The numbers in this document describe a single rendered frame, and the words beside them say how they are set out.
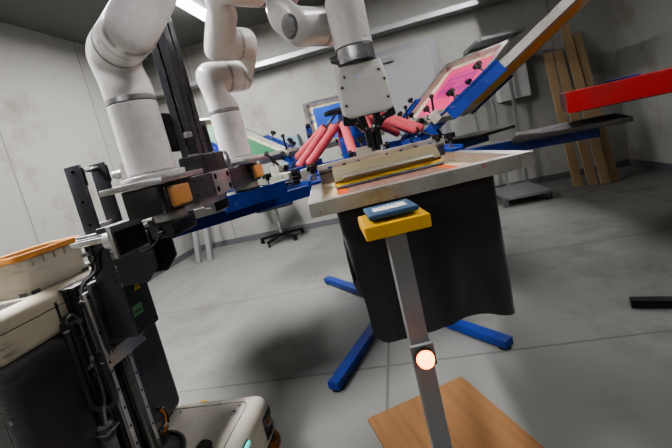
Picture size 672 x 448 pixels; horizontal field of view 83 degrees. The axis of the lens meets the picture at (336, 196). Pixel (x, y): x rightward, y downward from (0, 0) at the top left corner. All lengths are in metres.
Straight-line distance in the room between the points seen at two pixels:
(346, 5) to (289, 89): 4.84
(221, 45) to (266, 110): 4.49
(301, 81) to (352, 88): 4.81
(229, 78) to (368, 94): 0.61
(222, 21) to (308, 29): 0.43
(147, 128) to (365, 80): 0.43
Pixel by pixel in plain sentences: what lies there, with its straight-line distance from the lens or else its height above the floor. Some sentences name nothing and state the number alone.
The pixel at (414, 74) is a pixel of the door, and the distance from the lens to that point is 5.38.
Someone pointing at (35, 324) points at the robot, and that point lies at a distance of 1.30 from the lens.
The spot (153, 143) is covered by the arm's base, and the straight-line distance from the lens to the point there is 0.84.
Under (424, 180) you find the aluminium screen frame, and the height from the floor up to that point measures 0.98.
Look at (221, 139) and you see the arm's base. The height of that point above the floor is 1.21.
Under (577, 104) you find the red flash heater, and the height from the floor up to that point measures 1.05.
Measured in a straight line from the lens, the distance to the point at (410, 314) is 0.85.
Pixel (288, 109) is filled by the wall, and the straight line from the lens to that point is 5.58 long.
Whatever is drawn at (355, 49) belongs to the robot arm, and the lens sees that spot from 0.76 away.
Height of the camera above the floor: 1.12
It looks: 8 degrees down
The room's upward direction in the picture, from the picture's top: 13 degrees counter-clockwise
